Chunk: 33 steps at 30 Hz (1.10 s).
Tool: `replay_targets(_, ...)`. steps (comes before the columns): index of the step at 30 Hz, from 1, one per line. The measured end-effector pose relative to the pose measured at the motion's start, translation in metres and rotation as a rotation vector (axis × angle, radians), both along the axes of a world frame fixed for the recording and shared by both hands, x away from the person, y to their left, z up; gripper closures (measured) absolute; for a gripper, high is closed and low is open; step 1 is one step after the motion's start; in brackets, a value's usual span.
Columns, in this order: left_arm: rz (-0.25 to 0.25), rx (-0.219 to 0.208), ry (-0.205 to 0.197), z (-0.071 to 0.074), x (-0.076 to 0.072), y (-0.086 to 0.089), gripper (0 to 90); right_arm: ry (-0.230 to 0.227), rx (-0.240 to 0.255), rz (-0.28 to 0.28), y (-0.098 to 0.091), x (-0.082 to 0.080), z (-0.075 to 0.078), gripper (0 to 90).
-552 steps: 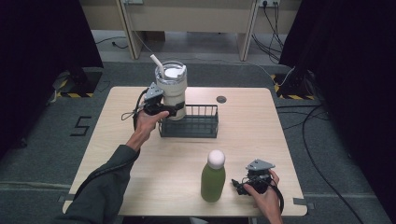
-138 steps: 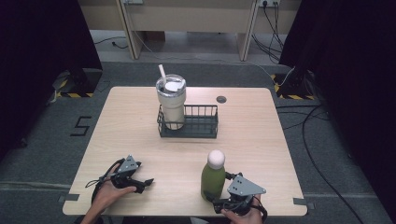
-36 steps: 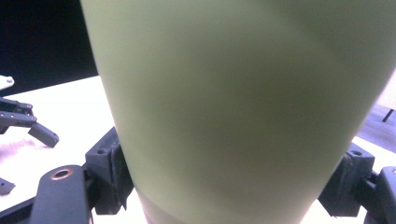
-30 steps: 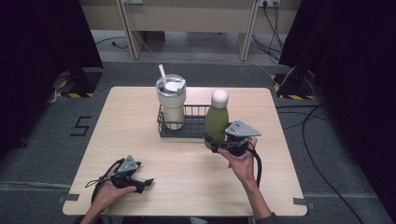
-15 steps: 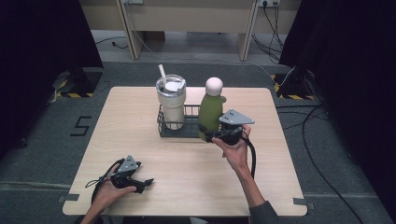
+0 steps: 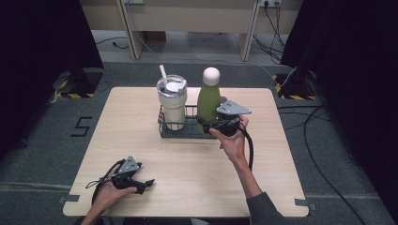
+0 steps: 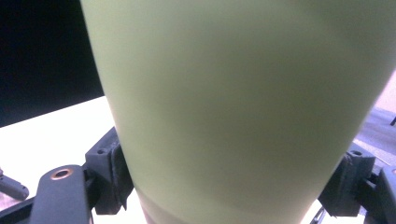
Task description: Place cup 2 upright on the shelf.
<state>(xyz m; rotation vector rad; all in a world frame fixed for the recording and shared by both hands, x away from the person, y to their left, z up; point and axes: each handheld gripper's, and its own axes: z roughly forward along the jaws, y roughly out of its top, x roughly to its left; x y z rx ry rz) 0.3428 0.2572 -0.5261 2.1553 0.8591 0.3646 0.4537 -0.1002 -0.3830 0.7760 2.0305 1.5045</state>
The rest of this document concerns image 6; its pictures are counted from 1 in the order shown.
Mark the black stand base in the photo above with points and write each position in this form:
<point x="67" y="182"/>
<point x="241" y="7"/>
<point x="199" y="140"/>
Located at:
<point x="83" y="82"/>
<point x="294" y="86"/>

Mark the grey tape strip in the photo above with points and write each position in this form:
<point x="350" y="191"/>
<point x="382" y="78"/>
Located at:
<point x="70" y="198"/>
<point x="305" y="203"/>

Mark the person's right hand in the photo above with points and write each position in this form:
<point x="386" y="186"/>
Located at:
<point x="233" y="145"/>

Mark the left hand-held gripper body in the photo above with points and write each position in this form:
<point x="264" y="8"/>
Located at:
<point x="127" y="167"/>

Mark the white tumbler with straw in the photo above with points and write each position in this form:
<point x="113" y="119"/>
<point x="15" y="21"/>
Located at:
<point x="172" y="103"/>

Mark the person's left hand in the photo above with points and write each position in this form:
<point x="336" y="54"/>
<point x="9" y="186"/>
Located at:
<point x="108" y="197"/>

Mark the green bottle with white cap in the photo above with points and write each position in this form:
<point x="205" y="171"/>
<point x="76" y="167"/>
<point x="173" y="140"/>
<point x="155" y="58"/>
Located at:
<point x="208" y="100"/>

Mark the black curtain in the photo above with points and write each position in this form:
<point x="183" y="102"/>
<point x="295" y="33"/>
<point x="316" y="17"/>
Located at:
<point x="353" y="78"/>
<point x="37" y="62"/>

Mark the black tape floor mark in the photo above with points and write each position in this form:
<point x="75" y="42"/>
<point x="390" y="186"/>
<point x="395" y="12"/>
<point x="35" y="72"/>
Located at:
<point x="82" y="126"/>

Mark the round grey table grommet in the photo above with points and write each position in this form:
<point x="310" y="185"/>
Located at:
<point x="223" y="99"/>

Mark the white power strip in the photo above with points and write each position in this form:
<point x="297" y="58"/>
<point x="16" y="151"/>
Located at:
<point x="271" y="2"/>

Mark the beige desk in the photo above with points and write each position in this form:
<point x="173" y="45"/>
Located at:
<point x="187" y="17"/>

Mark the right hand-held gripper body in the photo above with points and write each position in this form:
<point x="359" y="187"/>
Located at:
<point x="231" y="108"/>

